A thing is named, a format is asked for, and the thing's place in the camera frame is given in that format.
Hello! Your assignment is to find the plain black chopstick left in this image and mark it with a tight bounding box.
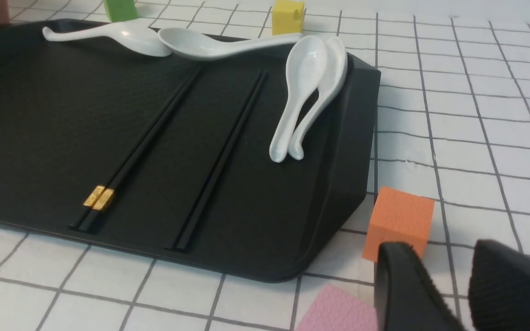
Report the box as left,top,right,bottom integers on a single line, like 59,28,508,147
170,71,264,250

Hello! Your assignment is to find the white ceramic spoon upright left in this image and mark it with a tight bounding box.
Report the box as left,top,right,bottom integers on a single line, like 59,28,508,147
269,35,328,163

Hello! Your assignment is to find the white ceramic spoon upright right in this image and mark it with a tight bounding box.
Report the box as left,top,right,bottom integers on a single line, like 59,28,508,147
288,36,348,160

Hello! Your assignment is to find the white ceramic spoon far left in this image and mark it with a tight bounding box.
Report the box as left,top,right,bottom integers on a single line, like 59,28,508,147
42,21,171,57

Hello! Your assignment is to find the white ceramic spoon centre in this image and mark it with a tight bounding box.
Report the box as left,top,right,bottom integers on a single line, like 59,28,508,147
157,28,304,61

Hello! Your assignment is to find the black plastic tray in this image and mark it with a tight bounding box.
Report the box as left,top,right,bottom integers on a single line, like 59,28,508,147
0,19,381,282

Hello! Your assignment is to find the pink foam pad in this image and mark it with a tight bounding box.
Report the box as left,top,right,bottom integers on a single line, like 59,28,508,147
296,284,379,331

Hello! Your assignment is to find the plain black chopstick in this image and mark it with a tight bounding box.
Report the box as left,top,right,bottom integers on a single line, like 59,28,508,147
170,71,264,250
176,72,268,252

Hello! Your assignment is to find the green foam block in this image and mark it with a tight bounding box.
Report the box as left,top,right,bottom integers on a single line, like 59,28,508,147
103,0,138,23

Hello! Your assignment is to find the black chopstick gold band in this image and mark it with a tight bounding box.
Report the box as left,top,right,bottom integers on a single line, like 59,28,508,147
77,69,203,233
69,68,200,230

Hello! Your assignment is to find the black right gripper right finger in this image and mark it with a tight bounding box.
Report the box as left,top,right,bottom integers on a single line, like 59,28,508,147
468,240,530,331

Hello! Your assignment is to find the orange foam cube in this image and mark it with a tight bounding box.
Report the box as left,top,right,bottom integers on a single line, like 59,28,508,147
362,186,435,263

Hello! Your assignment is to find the plain black chopstick right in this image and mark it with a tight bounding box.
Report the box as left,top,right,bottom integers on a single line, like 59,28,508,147
176,72,268,252

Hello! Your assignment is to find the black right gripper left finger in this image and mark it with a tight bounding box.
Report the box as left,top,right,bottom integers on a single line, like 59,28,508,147
374,242,465,331

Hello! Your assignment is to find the white ceramic spoon upright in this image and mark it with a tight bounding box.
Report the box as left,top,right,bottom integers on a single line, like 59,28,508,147
288,36,348,160
269,35,328,163

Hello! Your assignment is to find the yellow foam block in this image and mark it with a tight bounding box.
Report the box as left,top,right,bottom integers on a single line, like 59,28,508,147
271,0,305,35

